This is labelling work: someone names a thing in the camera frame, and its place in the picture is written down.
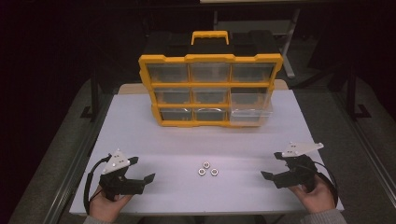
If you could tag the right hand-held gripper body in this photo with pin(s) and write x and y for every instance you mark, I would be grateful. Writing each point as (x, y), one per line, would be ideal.
(299, 174)

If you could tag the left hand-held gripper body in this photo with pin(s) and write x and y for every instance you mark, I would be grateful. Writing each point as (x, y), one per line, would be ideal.
(115, 183)

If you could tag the large clear drawer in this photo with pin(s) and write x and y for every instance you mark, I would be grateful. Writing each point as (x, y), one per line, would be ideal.
(250, 112)

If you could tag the silver hex nut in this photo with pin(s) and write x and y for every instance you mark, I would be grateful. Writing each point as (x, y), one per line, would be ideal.
(201, 171)
(214, 171)
(206, 165)

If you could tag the yellow black organizer cabinet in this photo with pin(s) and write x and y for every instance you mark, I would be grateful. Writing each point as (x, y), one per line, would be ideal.
(211, 57)

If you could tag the person's left hand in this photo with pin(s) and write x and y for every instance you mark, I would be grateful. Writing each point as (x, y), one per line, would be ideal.
(104, 208)

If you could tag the person's right hand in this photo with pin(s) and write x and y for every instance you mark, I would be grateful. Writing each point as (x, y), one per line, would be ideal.
(319, 197)

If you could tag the black metal stand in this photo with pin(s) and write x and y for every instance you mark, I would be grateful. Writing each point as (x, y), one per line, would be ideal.
(94, 99)
(352, 99)

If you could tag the set of small closed drawers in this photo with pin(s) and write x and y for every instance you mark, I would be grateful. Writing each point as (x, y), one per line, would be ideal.
(168, 73)

